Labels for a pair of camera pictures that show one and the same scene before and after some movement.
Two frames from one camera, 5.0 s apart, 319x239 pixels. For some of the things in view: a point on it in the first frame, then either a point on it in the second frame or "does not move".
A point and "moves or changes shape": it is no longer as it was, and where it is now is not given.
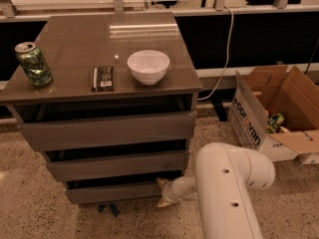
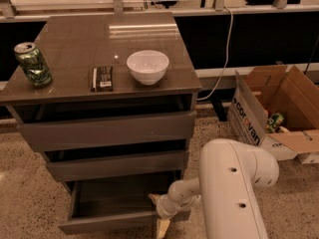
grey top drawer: (108, 130) does not move
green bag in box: (274, 122) does not move
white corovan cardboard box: (274, 110) does not move
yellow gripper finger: (162, 203) to (162, 225)
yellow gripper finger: (161, 181) to (155, 197)
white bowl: (148, 67) does not move
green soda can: (33, 64) does not move
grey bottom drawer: (89, 193) moves or changes shape
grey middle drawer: (73, 170) does not move
